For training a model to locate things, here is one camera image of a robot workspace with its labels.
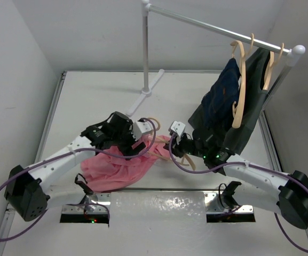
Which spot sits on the pink t shirt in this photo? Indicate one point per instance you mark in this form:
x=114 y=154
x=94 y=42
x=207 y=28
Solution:
x=105 y=173

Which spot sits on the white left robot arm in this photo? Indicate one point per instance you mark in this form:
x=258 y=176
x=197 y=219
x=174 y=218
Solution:
x=32 y=191

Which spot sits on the beige plastic hanger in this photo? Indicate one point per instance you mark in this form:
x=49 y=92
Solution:
x=167 y=148

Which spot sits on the beige hanger with blue garment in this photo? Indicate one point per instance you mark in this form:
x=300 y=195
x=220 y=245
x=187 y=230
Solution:
x=238 y=106

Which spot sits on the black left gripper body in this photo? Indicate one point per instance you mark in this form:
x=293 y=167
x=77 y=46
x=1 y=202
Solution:
x=124 y=140

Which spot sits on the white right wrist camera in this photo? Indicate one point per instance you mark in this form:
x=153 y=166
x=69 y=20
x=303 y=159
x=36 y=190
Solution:
x=177 y=128

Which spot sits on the dark green garment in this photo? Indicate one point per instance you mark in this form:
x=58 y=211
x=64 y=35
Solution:
x=237 y=139

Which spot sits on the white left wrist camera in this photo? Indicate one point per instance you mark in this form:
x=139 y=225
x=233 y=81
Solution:
x=140 y=128

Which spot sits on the beige hanger with green garment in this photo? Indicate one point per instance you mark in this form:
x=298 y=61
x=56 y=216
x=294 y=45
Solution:
x=269 y=68

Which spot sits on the navy blue garment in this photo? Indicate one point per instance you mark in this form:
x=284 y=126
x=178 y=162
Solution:
x=217 y=103

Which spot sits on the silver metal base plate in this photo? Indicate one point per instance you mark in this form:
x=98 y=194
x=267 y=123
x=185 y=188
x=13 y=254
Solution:
x=156 y=204

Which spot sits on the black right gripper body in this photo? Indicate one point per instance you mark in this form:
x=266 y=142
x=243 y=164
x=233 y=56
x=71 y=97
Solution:
x=182 y=145

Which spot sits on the white metal clothes rack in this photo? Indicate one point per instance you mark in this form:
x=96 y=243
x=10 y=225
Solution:
x=196 y=35

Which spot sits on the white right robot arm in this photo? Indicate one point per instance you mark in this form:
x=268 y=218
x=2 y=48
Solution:
x=281 y=193

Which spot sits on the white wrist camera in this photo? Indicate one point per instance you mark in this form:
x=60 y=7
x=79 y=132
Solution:
x=140 y=128
x=177 y=128

